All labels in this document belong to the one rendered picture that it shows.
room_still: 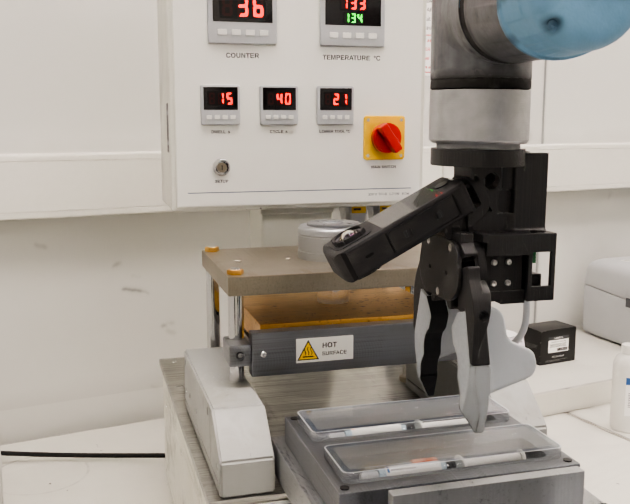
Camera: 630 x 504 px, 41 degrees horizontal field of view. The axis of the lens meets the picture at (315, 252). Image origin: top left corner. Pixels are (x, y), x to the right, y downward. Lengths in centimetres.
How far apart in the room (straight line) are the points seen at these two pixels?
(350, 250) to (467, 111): 13
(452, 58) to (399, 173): 48
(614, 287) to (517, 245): 121
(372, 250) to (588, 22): 22
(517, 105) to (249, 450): 38
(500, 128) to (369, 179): 48
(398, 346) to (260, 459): 20
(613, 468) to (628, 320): 53
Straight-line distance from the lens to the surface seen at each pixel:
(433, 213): 62
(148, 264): 144
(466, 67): 62
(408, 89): 109
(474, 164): 62
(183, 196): 102
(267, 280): 83
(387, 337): 86
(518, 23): 53
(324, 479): 66
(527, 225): 66
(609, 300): 185
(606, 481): 130
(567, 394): 155
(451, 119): 62
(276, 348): 83
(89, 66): 140
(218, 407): 79
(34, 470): 134
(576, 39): 51
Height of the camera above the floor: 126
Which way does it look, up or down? 9 degrees down
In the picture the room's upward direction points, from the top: straight up
